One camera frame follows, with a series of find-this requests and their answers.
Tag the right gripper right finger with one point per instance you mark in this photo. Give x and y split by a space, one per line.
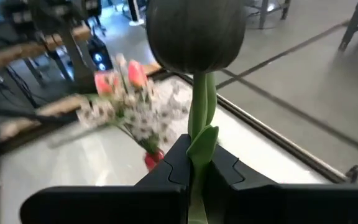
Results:
291 205

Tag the red glass vase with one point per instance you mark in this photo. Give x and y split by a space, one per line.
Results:
152 161

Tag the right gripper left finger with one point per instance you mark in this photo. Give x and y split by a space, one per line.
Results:
104 207

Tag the dark stool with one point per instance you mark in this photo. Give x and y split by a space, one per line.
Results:
357 21

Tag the white artificial flower bunch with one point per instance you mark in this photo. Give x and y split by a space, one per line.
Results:
154 124
95 113

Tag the black artificial tulip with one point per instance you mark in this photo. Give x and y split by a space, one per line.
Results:
194 37

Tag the glossy white table sheet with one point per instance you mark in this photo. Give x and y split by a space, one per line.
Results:
89 161

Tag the wooden background table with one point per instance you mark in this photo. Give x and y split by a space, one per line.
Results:
11 54

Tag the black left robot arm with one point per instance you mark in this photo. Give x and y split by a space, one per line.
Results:
76 62

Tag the pink artificial tulip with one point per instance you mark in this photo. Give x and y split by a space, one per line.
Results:
104 83
136 74

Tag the metal table legs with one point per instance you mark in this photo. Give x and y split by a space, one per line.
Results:
264 12

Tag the black device blue lights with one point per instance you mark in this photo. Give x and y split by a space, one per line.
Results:
99 53

